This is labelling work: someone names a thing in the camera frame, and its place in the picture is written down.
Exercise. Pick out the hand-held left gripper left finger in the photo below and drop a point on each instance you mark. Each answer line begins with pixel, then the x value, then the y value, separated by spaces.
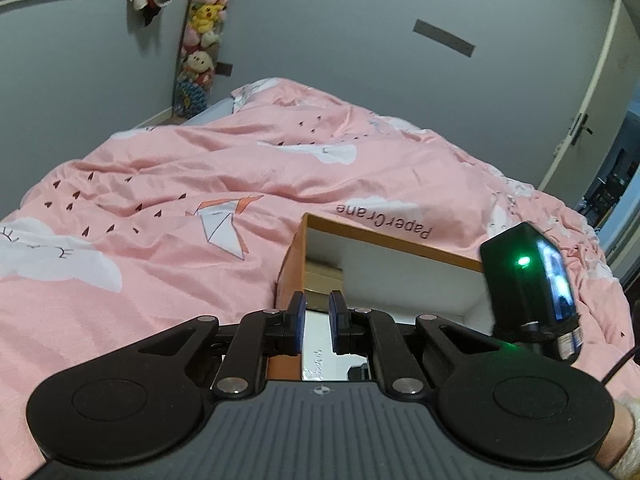
pixel 298 321

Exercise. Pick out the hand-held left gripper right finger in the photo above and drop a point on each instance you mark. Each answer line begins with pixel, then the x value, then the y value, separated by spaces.
pixel 336 321

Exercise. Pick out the white glossy small box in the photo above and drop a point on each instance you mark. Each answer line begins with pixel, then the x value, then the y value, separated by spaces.
pixel 314 342

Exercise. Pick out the orange cardboard box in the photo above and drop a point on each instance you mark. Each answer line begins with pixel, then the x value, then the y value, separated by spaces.
pixel 400 280

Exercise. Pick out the small gold box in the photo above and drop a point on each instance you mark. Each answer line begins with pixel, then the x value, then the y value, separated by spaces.
pixel 325 276

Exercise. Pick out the pink printed blanket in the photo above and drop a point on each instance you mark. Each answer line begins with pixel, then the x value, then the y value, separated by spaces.
pixel 200 260

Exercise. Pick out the cream door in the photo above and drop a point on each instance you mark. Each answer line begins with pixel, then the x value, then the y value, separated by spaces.
pixel 590 90

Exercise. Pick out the grey mattress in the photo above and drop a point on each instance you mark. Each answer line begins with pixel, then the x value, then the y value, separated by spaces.
pixel 210 112

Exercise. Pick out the hanging column of plush toys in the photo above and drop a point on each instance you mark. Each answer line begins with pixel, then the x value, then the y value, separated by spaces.
pixel 205 15

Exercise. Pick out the grey panel with white edge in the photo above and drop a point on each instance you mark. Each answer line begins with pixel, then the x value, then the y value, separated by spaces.
pixel 75 85

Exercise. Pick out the small dark wall plate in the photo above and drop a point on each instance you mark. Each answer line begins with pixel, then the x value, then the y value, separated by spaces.
pixel 225 68

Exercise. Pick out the grey wall plate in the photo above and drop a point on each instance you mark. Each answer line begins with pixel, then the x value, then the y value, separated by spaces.
pixel 444 37

